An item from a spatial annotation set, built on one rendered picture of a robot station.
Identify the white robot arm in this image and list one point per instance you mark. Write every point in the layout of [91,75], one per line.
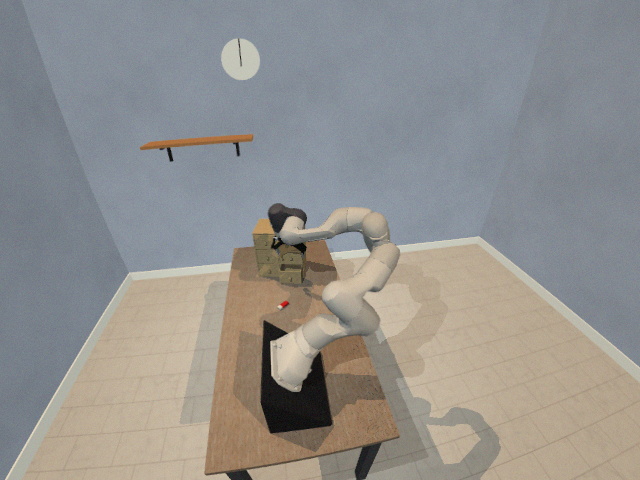
[292,354]

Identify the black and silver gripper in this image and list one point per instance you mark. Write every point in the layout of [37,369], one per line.
[300,246]

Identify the small wooden chest of drawers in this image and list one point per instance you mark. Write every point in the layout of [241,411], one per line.
[263,227]

